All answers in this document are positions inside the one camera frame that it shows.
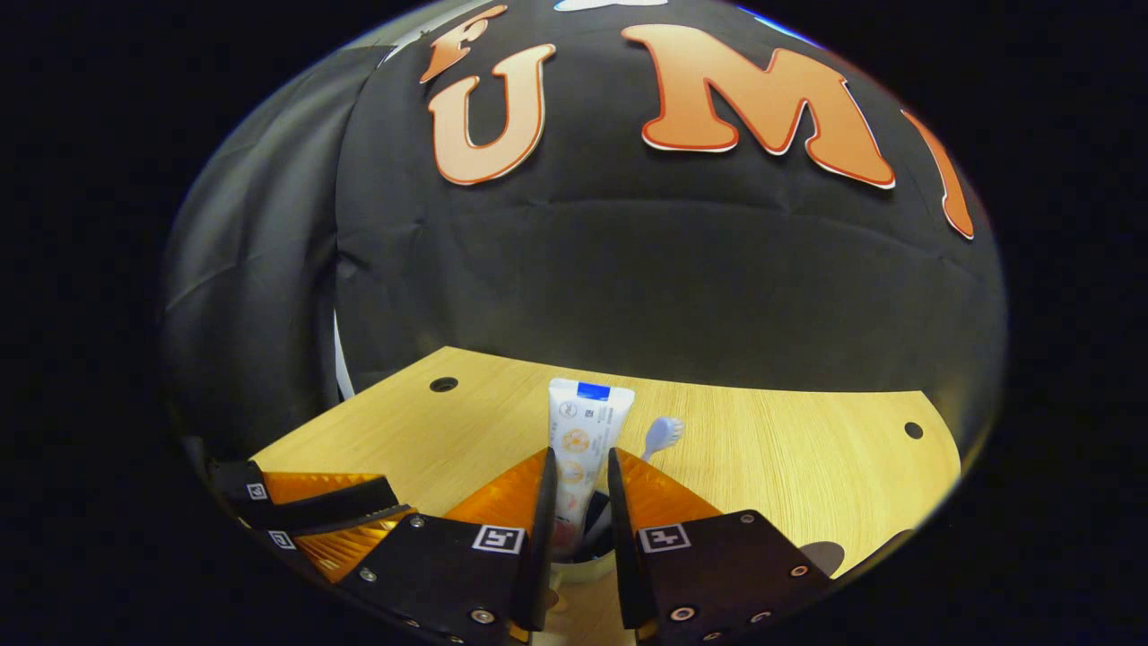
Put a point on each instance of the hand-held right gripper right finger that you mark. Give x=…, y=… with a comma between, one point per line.
x=623, y=556

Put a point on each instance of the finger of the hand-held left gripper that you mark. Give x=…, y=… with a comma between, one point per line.
x=323, y=510
x=345, y=543

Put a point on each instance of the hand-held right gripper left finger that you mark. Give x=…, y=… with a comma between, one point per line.
x=538, y=538

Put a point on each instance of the white toothpaste tube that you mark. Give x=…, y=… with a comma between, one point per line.
x=583, y=431

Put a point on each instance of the white toothbrush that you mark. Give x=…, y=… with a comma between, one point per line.
x=664, y=435

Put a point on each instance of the dark brown round coaster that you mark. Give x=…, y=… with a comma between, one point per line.
x=821, y=558

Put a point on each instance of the wooden desktop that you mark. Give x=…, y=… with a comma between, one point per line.
x=789, y=458

